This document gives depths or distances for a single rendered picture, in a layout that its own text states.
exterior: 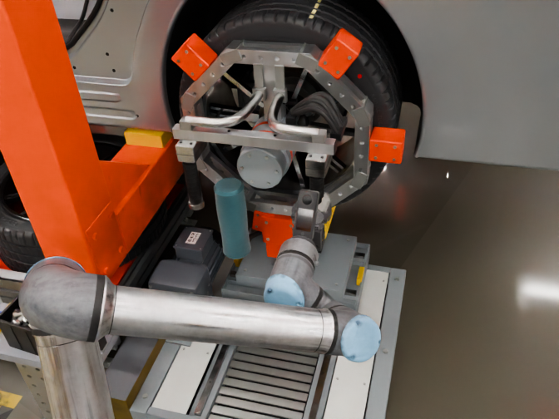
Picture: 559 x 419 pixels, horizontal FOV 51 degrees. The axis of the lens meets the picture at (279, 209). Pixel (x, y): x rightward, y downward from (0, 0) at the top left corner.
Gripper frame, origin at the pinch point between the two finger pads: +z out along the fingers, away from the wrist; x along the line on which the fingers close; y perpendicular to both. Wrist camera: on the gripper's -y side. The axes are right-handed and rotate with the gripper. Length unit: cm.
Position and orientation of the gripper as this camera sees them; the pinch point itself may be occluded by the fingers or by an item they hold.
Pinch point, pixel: (318, 192)
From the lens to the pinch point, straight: 149.9
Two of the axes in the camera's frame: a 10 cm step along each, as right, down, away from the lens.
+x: 9.6, 1.2, -2.4
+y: 0.5, 7.8, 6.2
